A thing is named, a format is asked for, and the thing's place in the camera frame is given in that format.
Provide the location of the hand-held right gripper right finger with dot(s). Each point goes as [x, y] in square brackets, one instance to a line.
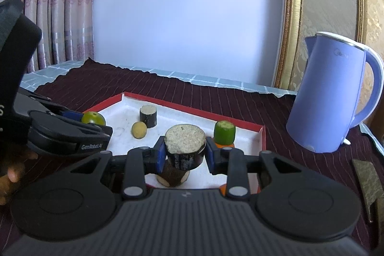
[211, 158]

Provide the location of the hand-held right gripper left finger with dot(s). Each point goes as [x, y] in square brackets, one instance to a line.
[161, 157]

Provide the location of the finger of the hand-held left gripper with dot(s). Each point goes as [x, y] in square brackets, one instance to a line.
[73, 115]

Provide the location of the orange mandarin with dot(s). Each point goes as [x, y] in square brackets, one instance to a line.
[223, 145]

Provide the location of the yellow-green lime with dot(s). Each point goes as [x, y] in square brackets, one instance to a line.
[94, 118]

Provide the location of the dark sugarcane piece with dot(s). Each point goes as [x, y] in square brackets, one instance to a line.
[174, 176]

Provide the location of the green cucumber piece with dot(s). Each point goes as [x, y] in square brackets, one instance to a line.
[224, 131]

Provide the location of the cut cucumber piece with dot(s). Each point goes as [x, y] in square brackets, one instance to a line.
[148, 115]
[184, 136]

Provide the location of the yellow round lemon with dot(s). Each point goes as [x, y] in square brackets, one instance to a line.
[139, 130]

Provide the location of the red cardboard tray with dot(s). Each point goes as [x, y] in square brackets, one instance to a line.
[180, 115]

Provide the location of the person's left hand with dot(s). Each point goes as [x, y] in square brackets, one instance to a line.
[13, 175]

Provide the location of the dark striped cloth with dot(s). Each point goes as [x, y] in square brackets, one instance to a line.
[240, 103]

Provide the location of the pink patterned curtain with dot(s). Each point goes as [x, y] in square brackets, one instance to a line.
[60, 4]

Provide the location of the blue electric kettle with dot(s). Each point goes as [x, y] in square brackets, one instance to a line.
[324, 94]

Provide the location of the olive patterned card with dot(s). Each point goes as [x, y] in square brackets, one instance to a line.
[366, 181]

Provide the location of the gold framed damask panel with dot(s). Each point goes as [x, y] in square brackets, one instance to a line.
[288, 19]

